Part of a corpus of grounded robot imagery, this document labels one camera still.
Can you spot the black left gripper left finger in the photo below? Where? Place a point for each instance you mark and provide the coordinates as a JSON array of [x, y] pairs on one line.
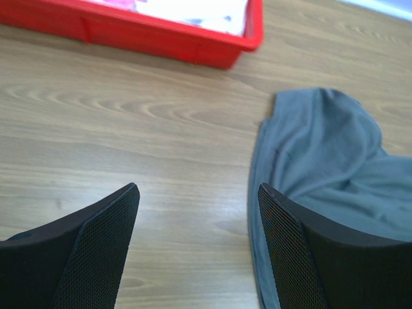
[[74, 262]]

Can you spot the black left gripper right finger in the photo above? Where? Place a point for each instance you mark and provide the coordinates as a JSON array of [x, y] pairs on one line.
[[319, 263]]

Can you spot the dark grey t shirt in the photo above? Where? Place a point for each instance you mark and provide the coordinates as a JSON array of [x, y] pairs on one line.
[[322, 150]]

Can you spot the red plastic bin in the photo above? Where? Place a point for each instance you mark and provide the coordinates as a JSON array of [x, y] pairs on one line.
[[100, 24]]

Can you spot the pink t shirt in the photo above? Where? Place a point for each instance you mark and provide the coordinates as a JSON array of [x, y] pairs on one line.
[[121, 4]]

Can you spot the white t shirt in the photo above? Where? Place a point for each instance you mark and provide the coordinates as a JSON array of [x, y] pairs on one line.
[[220, 16]]

